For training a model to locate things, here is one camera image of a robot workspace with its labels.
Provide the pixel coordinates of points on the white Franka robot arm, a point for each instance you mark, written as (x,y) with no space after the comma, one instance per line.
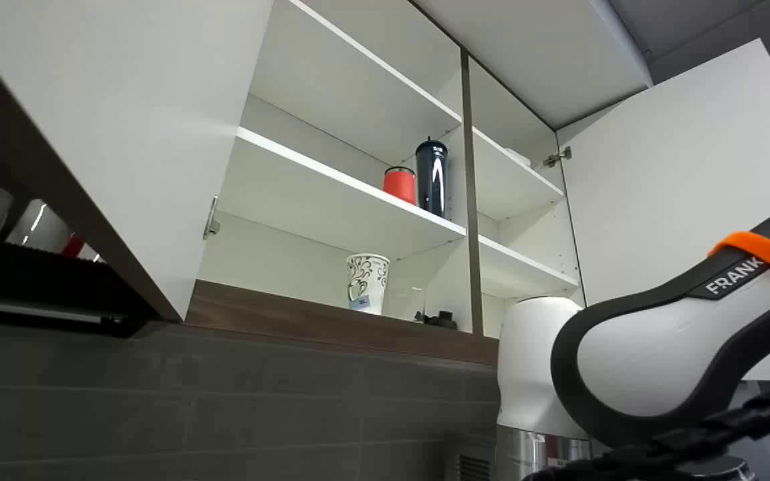
(634,356)

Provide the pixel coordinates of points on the patterned paper cup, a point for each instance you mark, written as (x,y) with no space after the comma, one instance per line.
(367,283)

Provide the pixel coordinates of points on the red canister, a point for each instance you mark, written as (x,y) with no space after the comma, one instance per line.
(400,184)

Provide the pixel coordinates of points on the dark blue tumbler bottle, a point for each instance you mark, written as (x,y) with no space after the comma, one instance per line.
(431,176)

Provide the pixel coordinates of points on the small black object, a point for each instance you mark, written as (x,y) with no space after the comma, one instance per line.
(436,319)

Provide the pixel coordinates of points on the metal cabinet hinge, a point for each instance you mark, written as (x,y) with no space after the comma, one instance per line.
(213,223)
(556,159)

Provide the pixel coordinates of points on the white cabinet door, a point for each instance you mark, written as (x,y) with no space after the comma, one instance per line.
(135,116)
(670,176)

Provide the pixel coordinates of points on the dark shelf unit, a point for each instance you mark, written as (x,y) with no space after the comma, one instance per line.
(54,283)

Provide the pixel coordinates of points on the white wall cabinet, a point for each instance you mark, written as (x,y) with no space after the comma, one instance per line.
(332,204)

